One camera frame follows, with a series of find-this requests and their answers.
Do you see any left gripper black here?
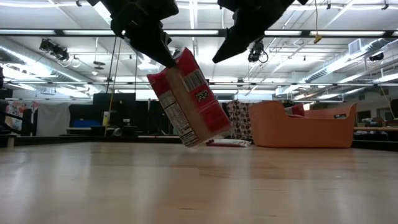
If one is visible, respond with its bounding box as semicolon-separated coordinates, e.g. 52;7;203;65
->
102;0;180;69

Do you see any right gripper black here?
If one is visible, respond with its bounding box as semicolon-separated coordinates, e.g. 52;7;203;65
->
212;0;296;64

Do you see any red popcorn bag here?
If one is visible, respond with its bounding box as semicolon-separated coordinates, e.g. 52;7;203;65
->
146;47;233;148
284;104;306;118

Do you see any popcorn bag blue white label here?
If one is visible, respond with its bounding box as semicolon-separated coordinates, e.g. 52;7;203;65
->
205;138;252;148

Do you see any brown white patterned bag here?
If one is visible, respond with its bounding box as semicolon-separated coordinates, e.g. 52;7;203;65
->
226;100;253;141

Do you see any black monitor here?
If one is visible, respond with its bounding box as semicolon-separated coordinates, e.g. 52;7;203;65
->
92;92;137;127

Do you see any black ceiling spotlight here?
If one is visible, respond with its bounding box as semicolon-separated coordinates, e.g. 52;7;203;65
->
39;39;71;62

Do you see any orange plastic basket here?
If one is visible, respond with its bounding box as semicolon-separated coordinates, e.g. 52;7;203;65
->
248;100;358;149

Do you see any blue box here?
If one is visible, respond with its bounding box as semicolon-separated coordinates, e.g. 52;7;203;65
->
73;119;103;128

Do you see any white cloth sheet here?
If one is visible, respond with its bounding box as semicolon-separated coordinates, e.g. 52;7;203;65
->
36;102;71;137

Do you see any black overhead camera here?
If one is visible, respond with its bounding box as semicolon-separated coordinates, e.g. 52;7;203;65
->
248;39;269;63

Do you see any hanging cable yellow plug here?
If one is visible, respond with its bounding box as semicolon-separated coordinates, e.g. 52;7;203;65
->
313;0;323;44

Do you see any silver ventilation duct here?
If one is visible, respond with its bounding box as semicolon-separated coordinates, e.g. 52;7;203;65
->
303;37;398;84

